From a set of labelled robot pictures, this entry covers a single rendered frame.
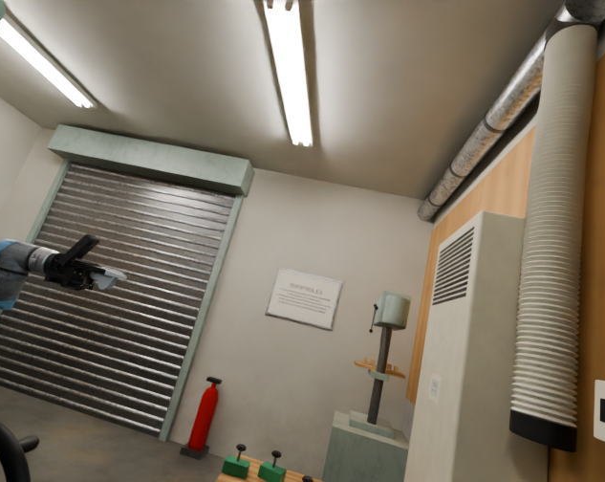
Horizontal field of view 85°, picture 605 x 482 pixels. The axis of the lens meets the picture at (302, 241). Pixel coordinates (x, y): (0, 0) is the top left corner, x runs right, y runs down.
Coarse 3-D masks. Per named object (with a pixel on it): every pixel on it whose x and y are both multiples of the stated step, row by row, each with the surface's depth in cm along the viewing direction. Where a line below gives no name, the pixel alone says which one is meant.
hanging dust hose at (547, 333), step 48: (576, 48) 118; (576, 96) 114; (576, 144) 110; (528, 192) 117; (576, 192) 106; (528, 240) 109; (576, 240) 102; (528, 288) 103; (576, 288) 100; (528, 336) 99; (576, 336) 95; (528, 384) 94; (528, 432) 90; (576, 432) 89
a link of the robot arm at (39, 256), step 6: (36, 252) 94; (42, 252) 95; (48, 252) 95; (30, 258) 93; (36, 258) 94; (42, 258) 94; (30, 264) 93; (36, 264) 93; (42, 264) 94; (30, 270) 95; (36, 270) 94; (42, 270) 94
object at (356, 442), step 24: (384, 312) 206; (408, 312) 214; (384, 336) 225; (384, 360) 221; (336, 432) 197; (360, 432) 200; (384, 432) 204; (336, 456) 194; (360, 456) 192; (384, 456) 191; (336, 480) 190; (360, 480) 189; (384, 480) 187
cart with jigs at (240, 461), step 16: (240, 448) 150; (224, 464) 147; (240, 464) 147; (256, 464) 163; (272, 464) 153; (224, 480) 140; (240, 480) 144; (256, 480) 147; (272, 480) 148; (288, 480) 155; (304, 480) 135; (320, 480) 164
